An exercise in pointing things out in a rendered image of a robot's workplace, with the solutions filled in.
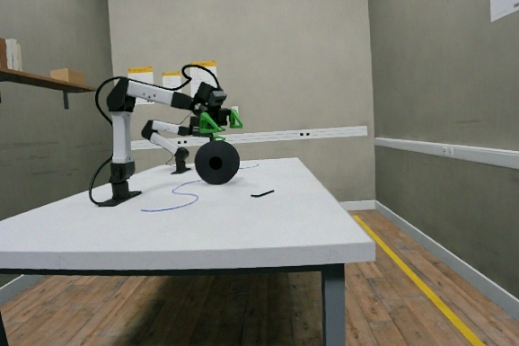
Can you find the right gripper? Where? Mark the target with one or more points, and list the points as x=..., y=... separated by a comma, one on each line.
x=215, y=117

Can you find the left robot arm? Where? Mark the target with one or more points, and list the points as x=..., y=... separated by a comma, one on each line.
x=149, y=132

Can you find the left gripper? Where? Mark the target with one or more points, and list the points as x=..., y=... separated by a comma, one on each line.
x=213, y=137

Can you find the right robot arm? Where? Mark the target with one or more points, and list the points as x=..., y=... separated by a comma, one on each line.
x=123, y=166

